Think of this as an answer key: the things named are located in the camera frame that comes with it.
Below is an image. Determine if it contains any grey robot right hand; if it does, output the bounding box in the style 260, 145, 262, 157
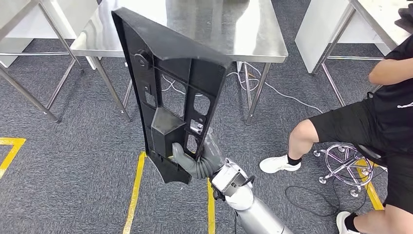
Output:
171, 123, 226, 179

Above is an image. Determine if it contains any yellow floor tape square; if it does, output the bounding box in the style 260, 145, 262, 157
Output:
122, 151, 217, 234
0, 137, 27, 180
356, 158, 385, 211

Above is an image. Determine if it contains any black floor cable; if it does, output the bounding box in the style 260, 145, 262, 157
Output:
284, 168, 388, 217

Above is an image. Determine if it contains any black plastic plate holder part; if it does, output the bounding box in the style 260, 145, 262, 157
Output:
111, 7, 234, 185

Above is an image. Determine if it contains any chrome wheeled stool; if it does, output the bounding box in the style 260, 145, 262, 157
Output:
313, 143, 389, 198

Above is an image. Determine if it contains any white floor cable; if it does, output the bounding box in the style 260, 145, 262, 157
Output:
159, 61, 324, 114

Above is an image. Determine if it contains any white shoe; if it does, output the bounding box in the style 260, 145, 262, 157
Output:
259, 154, 302, 175
336, 211, 361, 234

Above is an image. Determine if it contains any stainless steel workbench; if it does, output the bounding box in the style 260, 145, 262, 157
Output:
70, 0, 289, 125
311, 0, 413, 108
0, 0, 85, 124

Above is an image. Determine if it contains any person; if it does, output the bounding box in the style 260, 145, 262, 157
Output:
288, 35, 413, 234

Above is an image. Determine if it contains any white cabinet panel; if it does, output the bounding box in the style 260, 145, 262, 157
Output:
294, 0, 392, 74
0, 0, 99, 69

